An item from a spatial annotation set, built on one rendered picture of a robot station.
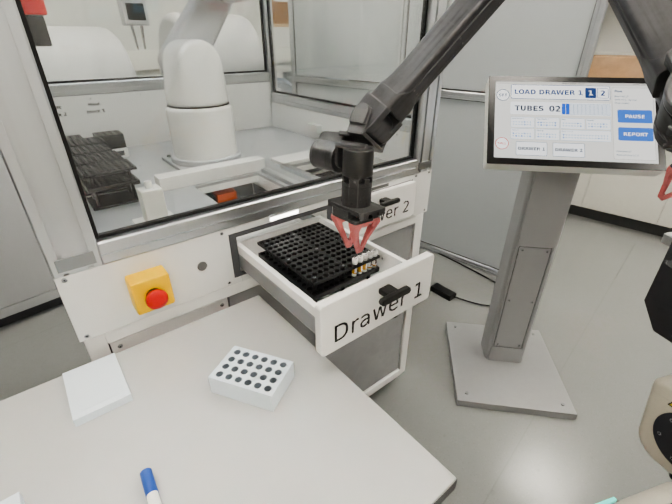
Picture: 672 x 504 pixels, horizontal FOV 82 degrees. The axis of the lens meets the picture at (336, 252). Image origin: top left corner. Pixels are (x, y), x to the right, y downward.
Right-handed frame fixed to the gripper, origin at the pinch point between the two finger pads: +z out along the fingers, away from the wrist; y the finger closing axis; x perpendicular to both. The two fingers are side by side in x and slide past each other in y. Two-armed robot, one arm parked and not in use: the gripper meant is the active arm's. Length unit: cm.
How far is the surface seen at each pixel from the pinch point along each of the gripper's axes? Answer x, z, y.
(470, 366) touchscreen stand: 83, 86, -11
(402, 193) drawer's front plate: 37.9, 1.2, -21.1
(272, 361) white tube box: -21.9, 15.9, 3.3
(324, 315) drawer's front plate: -15.7, 4.2, 10.7
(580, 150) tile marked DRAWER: 88, -11, 6
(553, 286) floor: 181, 85, -19
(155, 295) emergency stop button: -35.1, 6.5, -16.0
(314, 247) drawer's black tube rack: -2.0, 3.9, -10.8
